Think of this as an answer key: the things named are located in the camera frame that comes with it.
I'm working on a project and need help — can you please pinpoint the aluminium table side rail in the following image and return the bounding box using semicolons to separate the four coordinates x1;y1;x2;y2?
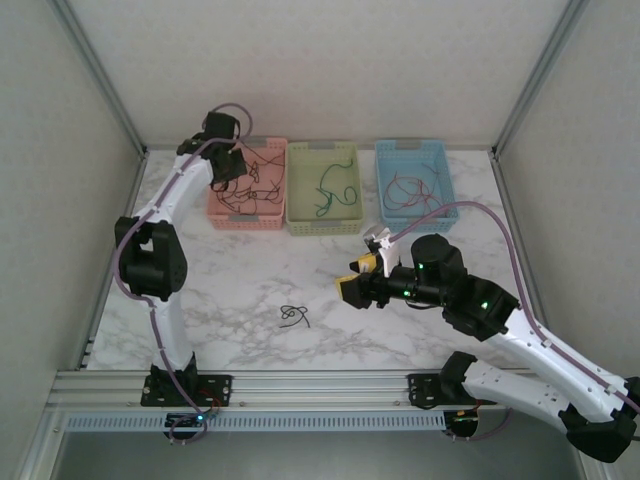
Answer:
491;149;589;381
74;149;150;372

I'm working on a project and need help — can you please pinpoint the slotted grey cable duct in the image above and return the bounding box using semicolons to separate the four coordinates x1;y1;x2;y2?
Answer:
64;411;447;433

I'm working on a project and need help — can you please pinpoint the green plastic basket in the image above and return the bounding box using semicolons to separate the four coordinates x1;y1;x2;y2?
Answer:
284;140;365;237

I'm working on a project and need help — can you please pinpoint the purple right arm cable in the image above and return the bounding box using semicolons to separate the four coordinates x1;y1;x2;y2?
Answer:
389;200;640;444

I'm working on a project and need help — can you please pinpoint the teal green thin cable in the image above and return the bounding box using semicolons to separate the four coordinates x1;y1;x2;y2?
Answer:
319;159;359;207

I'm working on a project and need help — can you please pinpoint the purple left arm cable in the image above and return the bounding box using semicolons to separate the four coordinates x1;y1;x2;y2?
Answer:
114;102;254;447

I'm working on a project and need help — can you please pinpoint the blue plastic basket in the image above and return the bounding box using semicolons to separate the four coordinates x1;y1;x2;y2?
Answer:
374;138;460;234

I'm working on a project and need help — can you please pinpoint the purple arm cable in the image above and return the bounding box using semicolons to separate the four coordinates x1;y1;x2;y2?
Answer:
114;102;254;447
389;200;640;444

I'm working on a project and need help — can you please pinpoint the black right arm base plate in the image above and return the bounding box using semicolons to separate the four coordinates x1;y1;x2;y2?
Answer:
407;373;499;406

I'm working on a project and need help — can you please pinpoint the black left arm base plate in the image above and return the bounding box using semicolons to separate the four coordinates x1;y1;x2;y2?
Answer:
141;373;234;407

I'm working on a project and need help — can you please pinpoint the small circuit board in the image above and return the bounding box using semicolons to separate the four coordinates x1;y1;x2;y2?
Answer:
164;407;221;432
446;407;482;437

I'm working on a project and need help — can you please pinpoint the short black thin cable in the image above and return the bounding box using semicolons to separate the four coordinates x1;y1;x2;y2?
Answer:
278;304;311;331

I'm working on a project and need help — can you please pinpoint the red thin cable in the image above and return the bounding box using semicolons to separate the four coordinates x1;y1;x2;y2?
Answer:
409;164;446;211
383;172;419;210

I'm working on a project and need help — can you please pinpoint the aluminium frame post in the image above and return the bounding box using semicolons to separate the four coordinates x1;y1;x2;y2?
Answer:
491;0;592;160
52;0;149;159

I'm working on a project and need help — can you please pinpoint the pink plastic basket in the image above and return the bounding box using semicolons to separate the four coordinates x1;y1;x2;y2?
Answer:
205;135;290;232

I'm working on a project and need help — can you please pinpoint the aluminium mounting rail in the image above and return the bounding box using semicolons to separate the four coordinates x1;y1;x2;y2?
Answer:
52;368;596;410

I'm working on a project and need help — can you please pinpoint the pile of wires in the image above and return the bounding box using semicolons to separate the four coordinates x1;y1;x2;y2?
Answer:
209;144;286;214

